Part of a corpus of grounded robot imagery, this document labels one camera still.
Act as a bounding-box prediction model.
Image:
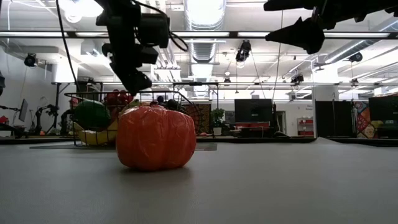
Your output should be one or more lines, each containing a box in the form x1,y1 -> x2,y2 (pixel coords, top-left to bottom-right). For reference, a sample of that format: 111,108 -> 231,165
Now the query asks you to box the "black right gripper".
263,0 -> 398,55

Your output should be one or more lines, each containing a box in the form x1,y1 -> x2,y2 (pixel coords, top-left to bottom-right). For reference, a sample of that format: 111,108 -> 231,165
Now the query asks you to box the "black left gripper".
101,26 -> 159,96

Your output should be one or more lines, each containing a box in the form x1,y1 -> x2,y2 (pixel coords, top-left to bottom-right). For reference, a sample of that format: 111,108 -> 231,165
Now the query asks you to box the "purple grapes bunch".
103,89 -> 135,110

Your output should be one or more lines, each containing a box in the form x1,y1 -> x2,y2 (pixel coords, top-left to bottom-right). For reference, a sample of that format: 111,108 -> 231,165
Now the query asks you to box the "black grapes bunch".
149,95 -> 187,112

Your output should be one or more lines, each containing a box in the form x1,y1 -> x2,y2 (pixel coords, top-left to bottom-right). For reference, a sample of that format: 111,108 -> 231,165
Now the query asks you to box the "green lime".
73,100 -> 112,131

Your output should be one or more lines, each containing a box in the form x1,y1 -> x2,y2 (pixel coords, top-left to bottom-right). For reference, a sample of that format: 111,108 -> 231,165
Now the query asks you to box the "yellow banana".
73,119 -> 119,146

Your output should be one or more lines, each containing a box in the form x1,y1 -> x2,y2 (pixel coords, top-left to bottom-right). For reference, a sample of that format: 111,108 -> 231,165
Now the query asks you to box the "monitor on arm mount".
17,98 -> 29,123

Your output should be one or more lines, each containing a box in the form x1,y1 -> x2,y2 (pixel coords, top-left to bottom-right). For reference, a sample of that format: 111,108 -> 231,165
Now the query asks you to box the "black overhead beam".
0,30 -> 398,39

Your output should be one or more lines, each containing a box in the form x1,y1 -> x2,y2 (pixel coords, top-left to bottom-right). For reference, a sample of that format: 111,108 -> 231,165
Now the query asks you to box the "dark patterned panel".
185,103 -> 203,134

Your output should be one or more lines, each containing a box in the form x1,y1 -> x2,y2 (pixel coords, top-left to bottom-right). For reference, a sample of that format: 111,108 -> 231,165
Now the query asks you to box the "plant in white pot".
210,108 -> 226,136

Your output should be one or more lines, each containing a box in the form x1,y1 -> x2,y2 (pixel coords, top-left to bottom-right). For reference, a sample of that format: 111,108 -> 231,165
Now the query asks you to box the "black tv screen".
234,98 -> 274,123

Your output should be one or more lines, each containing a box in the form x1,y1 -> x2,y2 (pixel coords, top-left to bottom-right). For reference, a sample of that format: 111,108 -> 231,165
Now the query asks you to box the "black partition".
315,100 -> 356,138

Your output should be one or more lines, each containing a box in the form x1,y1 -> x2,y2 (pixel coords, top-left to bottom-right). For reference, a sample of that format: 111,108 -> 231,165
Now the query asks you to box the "red shelf unit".
297,117 -> 315,137

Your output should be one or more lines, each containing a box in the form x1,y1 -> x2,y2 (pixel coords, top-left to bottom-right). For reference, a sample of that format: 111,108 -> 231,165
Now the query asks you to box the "colourful patterned panel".
354,101 -> 379,139

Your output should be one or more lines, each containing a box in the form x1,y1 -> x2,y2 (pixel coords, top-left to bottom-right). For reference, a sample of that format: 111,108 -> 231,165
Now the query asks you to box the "grey table mat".
0,136 -> 398,224

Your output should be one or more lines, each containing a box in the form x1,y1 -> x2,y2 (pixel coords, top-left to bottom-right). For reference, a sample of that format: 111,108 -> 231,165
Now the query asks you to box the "black wire basket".
63,90 -> 201,147

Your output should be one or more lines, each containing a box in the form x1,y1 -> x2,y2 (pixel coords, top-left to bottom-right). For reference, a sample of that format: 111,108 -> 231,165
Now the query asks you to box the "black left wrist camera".
137,13 -> 171,50

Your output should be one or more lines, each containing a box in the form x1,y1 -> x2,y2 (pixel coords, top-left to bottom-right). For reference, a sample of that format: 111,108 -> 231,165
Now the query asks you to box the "black left wrist camera cable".
133,0 -> 190,53

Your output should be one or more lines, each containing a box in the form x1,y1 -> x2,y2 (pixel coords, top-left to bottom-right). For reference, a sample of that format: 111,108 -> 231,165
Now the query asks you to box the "black rack frame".
172,82 -> 220,110

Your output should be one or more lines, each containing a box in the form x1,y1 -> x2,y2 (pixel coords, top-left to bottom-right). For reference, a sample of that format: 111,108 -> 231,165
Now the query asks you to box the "silver ventilation duct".
323,18 -> 398,65
182,0 -> 228,98

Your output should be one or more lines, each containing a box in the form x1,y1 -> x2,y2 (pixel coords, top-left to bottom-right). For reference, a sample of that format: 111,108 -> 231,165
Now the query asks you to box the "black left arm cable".
55,0 -> 80,93

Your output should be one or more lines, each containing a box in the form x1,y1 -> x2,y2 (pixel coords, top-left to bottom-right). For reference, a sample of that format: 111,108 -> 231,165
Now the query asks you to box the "black aluminium table frame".
0,136 -> 398,147

